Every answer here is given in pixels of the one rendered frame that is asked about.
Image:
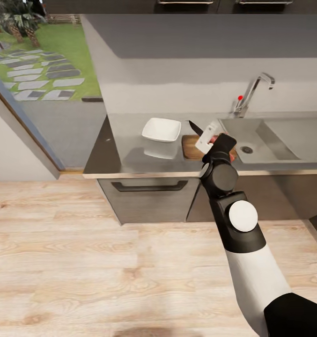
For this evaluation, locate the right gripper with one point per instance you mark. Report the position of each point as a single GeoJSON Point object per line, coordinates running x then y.
{"type": "Point", "coordinates": [224, 143]}

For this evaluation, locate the cutting board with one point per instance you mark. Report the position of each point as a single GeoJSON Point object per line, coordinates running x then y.
{"type": "Point", "coordinates": [192, 152]}

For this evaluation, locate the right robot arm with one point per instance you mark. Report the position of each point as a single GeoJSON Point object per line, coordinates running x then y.
{"type": "Point", "coordinates": [264, 297]}

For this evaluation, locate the bowl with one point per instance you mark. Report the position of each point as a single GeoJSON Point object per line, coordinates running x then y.
{"type": "Point", "coordinates": [162, 130]}

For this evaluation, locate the parer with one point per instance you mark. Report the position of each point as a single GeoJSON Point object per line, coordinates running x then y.
{"type": "Point", "coordinates": [200, 131]}

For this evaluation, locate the drop in sink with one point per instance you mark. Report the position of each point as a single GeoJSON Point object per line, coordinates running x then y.
{"type": "Point", "coordinates": [271, 139]}

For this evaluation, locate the fixed window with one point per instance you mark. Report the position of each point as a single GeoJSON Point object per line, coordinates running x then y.
{"type": "Point", "coordinates": [48, 82]}

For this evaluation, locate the dishwasher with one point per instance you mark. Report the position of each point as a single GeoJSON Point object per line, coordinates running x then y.
{"type": "Point", "coordinates": [150, 199]}

